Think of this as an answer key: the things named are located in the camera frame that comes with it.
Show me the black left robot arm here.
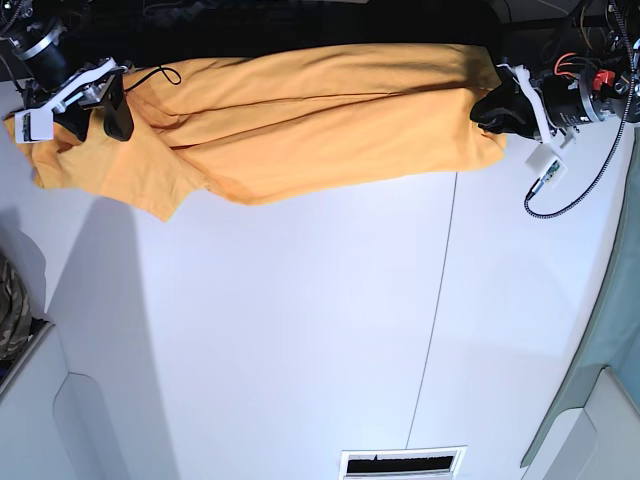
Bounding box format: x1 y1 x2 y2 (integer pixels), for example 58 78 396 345
471 1 639 140

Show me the braided camera cable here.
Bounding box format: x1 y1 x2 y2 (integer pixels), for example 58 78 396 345
523 0 640 220

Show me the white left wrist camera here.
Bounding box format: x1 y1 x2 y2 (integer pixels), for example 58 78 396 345
525 144 568 188

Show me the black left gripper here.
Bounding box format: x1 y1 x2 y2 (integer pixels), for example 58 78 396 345
470 54 635 142

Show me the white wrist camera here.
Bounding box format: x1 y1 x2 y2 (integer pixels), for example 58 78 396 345
525 144 568 188
14 109 54 144

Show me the camouflage fabric bundle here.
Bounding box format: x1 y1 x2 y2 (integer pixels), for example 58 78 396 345
0 255 33 361

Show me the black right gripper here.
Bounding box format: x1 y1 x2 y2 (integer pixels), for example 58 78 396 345
9 19 134 142

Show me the orange t-shirt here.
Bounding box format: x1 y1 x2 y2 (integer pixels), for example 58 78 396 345
21 44 506 221

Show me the black cable loop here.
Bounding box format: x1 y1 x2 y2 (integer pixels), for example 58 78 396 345
122 64 182 94

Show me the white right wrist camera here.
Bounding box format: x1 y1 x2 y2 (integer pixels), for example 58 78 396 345
14 109 54 144

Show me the white table cable grommet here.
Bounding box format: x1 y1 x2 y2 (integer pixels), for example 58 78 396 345
339 446 467 480

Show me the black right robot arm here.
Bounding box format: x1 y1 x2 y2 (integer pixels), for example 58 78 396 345
1 1 134 144

